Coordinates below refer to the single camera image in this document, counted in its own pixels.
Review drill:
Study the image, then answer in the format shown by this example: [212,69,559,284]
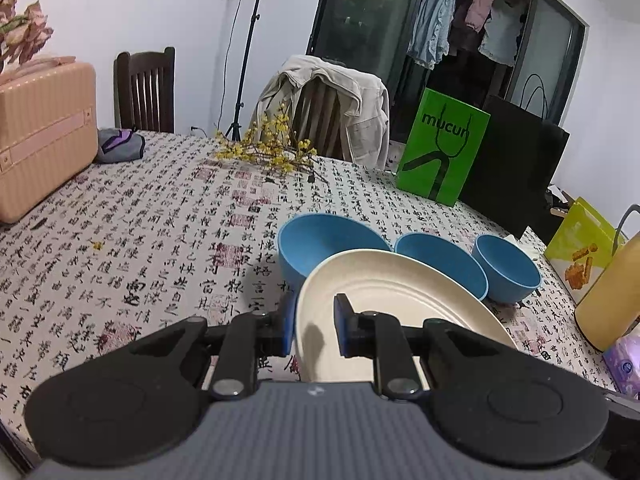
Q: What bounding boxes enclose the yellow blossom branch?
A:
[214,101,331,184]

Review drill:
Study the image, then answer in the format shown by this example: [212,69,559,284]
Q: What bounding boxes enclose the black light cable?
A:
[190,0,251,138]

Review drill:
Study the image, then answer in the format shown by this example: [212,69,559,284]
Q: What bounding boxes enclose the white hanging garment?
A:
[477,2,528,67]

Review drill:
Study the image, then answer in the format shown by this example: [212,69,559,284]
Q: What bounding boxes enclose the black paper bag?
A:
[457,74,571,246]

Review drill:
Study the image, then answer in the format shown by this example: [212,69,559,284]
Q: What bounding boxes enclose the medium blue bowl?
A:
[394,233,489,302]

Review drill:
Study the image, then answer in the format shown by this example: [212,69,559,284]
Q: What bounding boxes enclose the brown cardboard box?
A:
[547,185,578,218]

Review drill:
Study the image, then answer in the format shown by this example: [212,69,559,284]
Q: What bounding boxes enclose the green paper bag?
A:
[396,87,491,208]

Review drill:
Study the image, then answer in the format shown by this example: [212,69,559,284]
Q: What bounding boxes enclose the calligraphy printed tablecloth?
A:
[0,129,640,461]

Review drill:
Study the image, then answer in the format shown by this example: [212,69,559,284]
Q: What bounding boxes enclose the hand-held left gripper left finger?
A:
[127,292,297,401]

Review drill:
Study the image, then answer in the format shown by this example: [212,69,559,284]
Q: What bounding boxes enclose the pink hanging garment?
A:
[464,0,496,33]

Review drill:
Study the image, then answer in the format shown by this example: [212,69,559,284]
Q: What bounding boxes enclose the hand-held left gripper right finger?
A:
[334,292,506,402]

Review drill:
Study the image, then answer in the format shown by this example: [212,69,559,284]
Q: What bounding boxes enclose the studio light on stand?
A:
[224,0,277,142]

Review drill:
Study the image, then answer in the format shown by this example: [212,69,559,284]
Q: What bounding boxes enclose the green snack box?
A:
[544,197,626,306]

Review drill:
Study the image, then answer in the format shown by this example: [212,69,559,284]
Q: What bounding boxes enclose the grey purple pouch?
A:
[95,127,147,164]

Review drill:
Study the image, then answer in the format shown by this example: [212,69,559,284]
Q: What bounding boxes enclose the wooden chair under jacket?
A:
[295,80,346,158]

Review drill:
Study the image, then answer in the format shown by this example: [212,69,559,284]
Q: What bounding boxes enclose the dark wooden chair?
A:
[113,47,176,134]

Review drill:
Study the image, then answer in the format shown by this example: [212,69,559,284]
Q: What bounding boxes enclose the purple tissue pack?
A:
[601,327,640,401]

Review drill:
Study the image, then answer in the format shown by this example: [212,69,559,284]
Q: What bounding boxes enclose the dark sliding glass door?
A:
[305,0,587,131]

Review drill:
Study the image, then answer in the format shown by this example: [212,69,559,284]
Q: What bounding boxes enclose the large cream plate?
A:
[295,249,519,383]

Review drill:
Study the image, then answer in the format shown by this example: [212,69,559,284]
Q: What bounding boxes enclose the small blue bowl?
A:
[471,234,543,304]

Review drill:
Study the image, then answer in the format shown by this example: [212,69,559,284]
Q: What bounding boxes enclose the large blue bowl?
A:
[277,213,392,293]

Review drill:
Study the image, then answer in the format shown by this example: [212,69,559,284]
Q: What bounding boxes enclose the beige jacket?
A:
[248,55,390,171]

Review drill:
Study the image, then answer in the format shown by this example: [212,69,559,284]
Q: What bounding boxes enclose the pink hard-shell suitcase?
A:
[0,56,99,224]

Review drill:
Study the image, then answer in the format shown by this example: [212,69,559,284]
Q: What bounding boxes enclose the yellow thermos jug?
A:
[574,204,640,352]

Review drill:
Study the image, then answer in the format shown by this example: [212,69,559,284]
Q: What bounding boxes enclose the light blue hanging shirt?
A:
[406,0,460,68]

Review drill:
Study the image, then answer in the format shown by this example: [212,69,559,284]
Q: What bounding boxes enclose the dried pink flowers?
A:
[0,0,66,73]

